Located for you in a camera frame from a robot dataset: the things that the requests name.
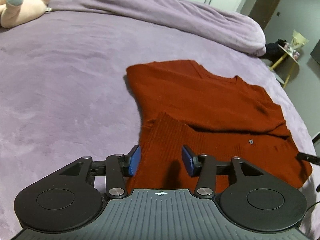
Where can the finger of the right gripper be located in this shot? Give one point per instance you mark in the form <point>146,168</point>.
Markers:
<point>309,158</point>

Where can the black clothing heap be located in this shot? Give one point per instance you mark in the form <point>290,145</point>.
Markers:
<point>273,52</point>

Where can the purple rumpled blanket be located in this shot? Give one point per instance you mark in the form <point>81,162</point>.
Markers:
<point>230,29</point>

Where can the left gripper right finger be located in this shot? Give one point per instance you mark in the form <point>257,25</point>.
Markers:
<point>246,195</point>

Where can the red knit sweater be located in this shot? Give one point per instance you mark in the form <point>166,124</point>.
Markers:
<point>183,104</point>

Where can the yellow legged side table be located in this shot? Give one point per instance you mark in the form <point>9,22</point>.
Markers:
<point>293,65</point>

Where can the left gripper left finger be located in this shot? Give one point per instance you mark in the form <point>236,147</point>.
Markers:
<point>75,194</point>

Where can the white bouquet on table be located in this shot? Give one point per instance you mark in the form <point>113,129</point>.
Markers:
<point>297,42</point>

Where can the pink plush toy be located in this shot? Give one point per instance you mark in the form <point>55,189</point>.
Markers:
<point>18,12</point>

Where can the purple bed sheet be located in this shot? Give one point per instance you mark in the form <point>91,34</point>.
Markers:
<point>64,93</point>

